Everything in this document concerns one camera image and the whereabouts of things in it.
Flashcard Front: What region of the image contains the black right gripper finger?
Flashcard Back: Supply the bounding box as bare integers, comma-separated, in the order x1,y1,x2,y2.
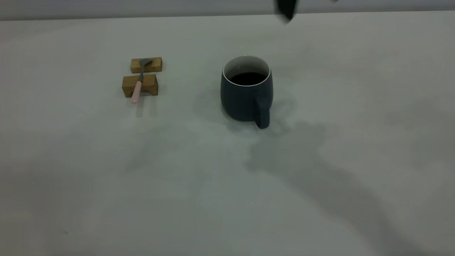
277,0,298,22

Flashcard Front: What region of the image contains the pink handled metal spoon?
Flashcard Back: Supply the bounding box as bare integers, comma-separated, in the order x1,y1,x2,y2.
131,58,153,104

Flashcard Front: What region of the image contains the notched wooden block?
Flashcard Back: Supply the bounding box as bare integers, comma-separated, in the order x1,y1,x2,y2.
122,74,159,98

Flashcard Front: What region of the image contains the small wooden block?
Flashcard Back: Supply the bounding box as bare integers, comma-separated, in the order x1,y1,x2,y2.
130,57,163,74

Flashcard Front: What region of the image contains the dark grey ceramic cup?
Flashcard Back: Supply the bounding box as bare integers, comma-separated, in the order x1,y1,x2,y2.
220,55,274,129

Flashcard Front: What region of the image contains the dark coffee liquid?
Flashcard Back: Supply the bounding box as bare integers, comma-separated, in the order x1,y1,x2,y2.
229,72,267,86

